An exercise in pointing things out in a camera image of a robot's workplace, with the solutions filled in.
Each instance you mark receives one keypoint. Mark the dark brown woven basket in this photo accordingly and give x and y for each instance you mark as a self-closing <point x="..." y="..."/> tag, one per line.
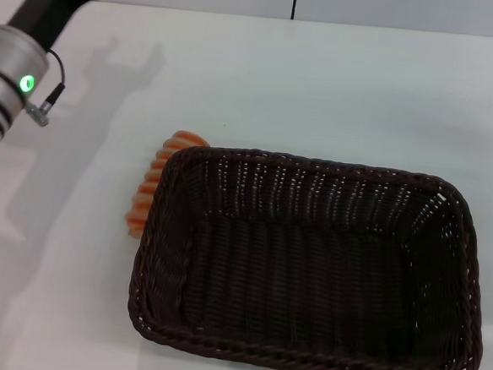
<point x="307" y="282"/>

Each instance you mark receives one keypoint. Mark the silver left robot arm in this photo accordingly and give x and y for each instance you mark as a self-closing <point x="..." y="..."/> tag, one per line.
<point x="5" y="66"/>

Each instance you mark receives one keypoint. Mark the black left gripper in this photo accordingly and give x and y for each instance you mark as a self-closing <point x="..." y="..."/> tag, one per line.
<point x="51" y="6"/>

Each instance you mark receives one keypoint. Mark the orange striped bread loaf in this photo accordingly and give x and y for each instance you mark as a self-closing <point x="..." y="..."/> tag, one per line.
<point x="145" y="199"/>

